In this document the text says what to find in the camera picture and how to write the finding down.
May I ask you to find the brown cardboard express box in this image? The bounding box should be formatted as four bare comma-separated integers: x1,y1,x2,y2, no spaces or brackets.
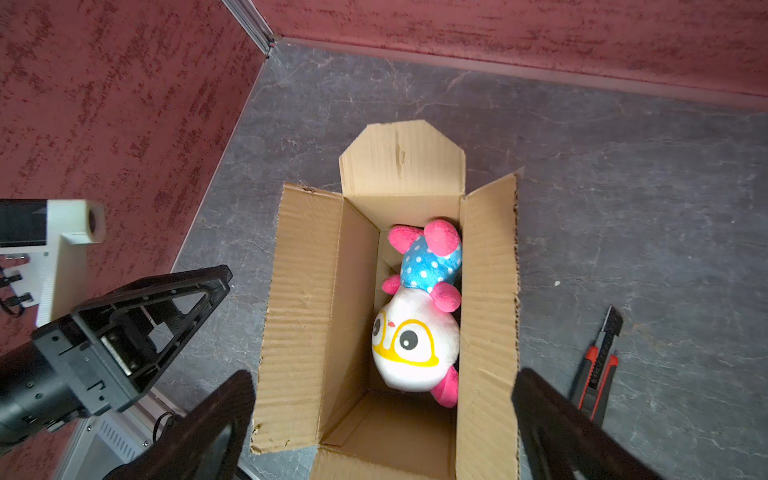
250,120,520,479

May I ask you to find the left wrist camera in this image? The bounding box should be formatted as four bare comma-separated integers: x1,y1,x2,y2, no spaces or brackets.
1,199,106,327

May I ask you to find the red black utility knife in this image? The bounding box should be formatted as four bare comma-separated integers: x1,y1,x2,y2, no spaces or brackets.
569,305,624,426

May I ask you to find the left aluminium corner post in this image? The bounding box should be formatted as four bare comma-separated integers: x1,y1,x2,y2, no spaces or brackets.
222,0,278,58

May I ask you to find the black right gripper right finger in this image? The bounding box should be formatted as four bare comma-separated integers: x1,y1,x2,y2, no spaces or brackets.
511,368,660,479

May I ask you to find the white pink blue plush toy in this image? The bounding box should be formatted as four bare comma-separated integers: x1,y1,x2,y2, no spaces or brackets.
371,219,463,408

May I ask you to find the white slotted cable duct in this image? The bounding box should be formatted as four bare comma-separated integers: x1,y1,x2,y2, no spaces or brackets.
54,394,186,479

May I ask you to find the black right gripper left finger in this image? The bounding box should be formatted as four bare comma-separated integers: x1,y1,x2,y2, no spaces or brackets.
106,370,255,479

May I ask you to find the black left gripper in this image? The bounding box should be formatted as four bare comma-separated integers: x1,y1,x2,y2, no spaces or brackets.
1,265,233,447

